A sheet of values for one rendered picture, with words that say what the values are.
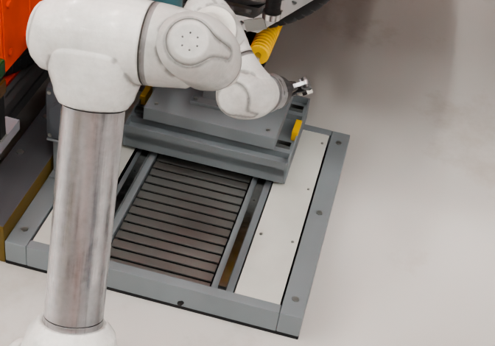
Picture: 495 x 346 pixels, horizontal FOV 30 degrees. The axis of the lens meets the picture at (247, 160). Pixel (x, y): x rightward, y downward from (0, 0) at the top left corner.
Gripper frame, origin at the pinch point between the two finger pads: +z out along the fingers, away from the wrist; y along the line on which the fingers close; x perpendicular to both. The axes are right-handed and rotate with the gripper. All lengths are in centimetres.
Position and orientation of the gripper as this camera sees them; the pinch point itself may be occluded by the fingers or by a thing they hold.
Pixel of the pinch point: (303, 88)
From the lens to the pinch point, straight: 227.6
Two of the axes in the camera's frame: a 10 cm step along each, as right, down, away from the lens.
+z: 4.2, -1.1, 9.0
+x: -3.3, -9.4, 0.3
